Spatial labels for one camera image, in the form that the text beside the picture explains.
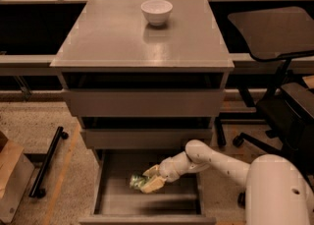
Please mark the white ceramic bowl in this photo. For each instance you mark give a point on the white ceramic bowl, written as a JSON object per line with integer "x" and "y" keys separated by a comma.
{"x": 156, "y": 12}

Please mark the grey top drawer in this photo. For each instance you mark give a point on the grey top drawer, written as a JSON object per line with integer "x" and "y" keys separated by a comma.
{"x": 144, "y": 102}

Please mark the cardboard box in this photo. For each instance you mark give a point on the cardboard box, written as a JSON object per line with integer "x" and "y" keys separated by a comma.
{"x": 15, "y": 172}

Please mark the grey drawer cabinet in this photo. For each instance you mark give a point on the grey drawer cabinet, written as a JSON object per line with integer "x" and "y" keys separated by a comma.
{"x": 112, "y": 46}

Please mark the grey middle drawer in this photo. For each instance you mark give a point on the grey middle drawer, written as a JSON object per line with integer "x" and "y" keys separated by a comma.
{"x": 141, "y": 138}

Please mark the grey open bottom drawer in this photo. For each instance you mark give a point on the grey open bottom drawer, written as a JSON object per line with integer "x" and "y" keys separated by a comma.
{"x": 116, "y": 203}

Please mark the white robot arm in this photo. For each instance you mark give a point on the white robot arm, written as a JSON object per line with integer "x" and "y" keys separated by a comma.
{"x": 276, "y": 193}

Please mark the black office chair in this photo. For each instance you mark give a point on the black office chair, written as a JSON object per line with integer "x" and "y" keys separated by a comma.
{"x": 277, "y": 35}

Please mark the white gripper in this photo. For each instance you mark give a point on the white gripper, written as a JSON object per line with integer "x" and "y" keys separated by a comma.
{"x": 169, "y": 169}

